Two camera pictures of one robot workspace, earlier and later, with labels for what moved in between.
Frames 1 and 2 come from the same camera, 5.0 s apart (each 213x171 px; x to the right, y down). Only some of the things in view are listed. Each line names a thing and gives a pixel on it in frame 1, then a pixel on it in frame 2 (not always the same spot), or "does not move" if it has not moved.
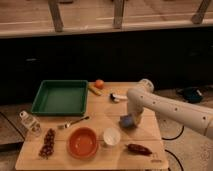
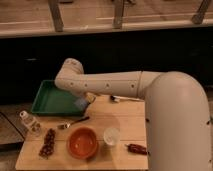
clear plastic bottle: (31, 125) does not move
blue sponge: (126, 122) → (81, 103)
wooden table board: (95, 140) does not move
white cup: (112, 136) does not move
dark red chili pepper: (138, 149) does not move
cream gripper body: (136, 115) → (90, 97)
